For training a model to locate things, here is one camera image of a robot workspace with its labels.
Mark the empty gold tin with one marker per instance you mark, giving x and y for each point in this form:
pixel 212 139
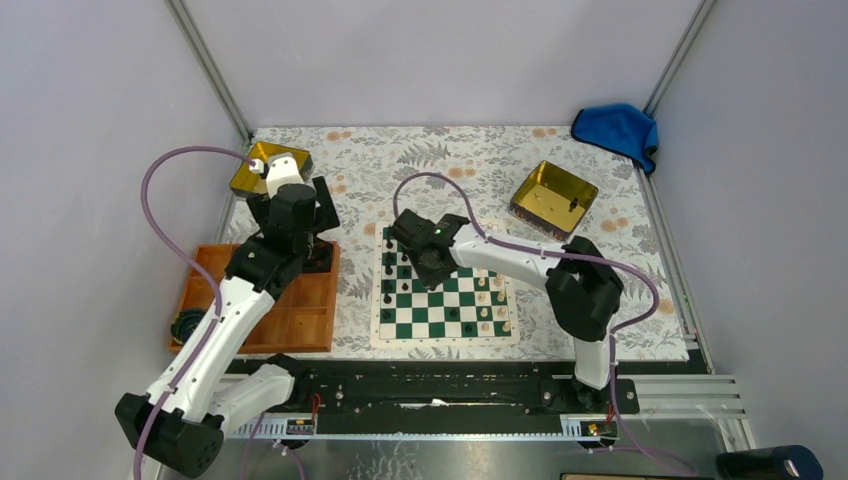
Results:
pixel 244 182

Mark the black cylinder bottom right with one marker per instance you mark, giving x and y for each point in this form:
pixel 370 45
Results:
pixel 788 462

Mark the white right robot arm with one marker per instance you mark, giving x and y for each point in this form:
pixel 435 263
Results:
pixel 583 290

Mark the floral table mat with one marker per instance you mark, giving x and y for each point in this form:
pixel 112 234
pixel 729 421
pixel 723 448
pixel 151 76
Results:
pixel 438 170

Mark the orange compartment tray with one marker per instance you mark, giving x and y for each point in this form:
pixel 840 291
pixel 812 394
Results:
pixel 301 321

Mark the green white chess board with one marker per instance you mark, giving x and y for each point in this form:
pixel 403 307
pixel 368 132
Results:
pixel 472 307

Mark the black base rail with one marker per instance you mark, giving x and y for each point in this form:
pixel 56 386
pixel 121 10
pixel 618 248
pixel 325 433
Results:
pixel 334 386

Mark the gold tin with chess pieces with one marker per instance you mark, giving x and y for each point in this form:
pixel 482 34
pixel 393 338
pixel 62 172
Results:
pixel 552 200

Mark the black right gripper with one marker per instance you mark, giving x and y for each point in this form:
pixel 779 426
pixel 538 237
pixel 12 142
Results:
pixel 429 281

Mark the blue cloth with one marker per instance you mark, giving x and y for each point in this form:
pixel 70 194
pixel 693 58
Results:
pixel 621 129

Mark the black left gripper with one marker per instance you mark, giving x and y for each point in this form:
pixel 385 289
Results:
pixel 326 218

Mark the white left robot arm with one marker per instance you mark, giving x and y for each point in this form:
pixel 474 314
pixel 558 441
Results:
pixel 182 420

